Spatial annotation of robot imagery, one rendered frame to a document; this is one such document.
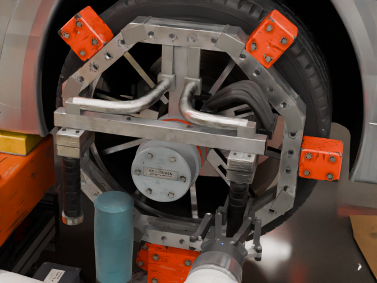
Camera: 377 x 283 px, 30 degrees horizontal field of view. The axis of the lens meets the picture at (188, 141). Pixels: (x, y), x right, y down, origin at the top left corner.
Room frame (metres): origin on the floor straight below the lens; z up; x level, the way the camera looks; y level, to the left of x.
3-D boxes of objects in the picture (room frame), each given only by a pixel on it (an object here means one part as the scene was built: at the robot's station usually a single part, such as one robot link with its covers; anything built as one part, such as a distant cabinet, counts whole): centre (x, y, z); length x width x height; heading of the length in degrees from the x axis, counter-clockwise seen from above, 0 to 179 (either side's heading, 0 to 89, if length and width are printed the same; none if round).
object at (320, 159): (1.39, -0.29, 0.85); 0.09 x 0.08 x 0.07; 78
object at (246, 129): (1.30, -0.05, 1.03); 0.19 x 0.18 x 0.11; 168
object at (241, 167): (1.21, -0.11, 0.93); 0.09 x 0.05 x 0.05; 168
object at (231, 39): (1.44, 0.02, 0.85); 0.54 x 0.07 x 0.54; 78
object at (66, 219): (1.25, 0.23, 0.83); 0.04 x 0.04 x 0.16
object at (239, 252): (1.02, -0.07, 0.83); 0.09 x 0.08 x 0.07; 169
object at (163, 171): (1.37, 0.03, 0.85); 0.21 x 0.14 x 0.14; 168
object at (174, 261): (1.48, 0.01, 0.48); 0.16 x 0.12 x 0.17; 168
